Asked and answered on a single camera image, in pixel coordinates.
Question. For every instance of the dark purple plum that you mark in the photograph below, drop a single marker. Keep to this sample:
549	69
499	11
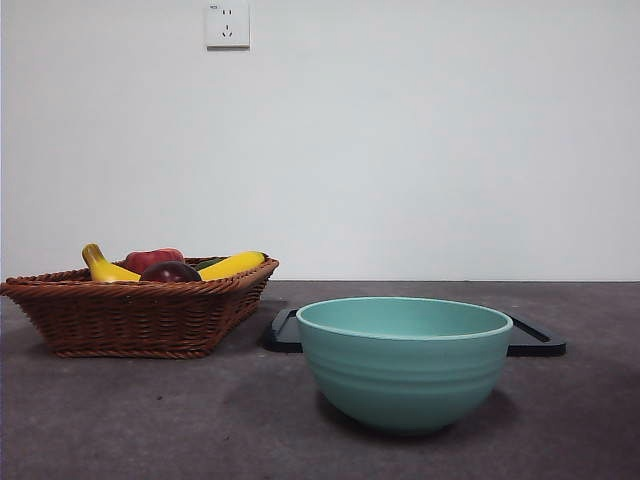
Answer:
170	272

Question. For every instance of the teal ribbed bowl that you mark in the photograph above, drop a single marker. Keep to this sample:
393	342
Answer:
405	380

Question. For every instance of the green avocado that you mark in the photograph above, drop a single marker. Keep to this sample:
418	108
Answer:
207	261

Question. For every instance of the red apple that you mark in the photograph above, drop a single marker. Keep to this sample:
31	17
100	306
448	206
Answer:
150	259

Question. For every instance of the brown wicker basket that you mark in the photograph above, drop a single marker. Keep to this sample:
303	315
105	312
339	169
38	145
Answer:
125	320

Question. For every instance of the yellow banana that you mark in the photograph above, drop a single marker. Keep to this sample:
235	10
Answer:
107	270

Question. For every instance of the black rectangular tray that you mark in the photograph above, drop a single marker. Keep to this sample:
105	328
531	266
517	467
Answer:
540	345

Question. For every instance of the white wall socket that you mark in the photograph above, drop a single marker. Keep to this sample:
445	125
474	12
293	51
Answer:
228	25

